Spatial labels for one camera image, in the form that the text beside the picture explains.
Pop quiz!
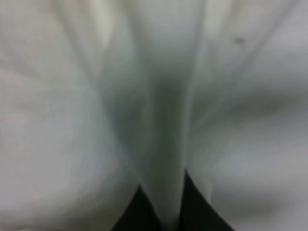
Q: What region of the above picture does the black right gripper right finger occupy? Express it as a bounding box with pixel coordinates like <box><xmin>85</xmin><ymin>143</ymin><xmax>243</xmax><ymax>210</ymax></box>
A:
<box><xmin>178</xmin><ymin>171</ymin><xmax>234</xmax><ymax>231</ymax></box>

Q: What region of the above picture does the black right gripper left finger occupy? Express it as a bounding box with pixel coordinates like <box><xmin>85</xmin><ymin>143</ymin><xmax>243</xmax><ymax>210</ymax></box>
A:
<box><xmin>112</xmin><ymin>187</ymin><xmax>161</xmax><ymax>231</ymax></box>

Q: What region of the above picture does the white short sleeve shirt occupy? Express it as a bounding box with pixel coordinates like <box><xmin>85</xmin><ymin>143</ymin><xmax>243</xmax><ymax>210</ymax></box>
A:
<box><xmin>0</xmin><ymin>0</ymin><xmax>308</xmax><ymax>231</ymax></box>

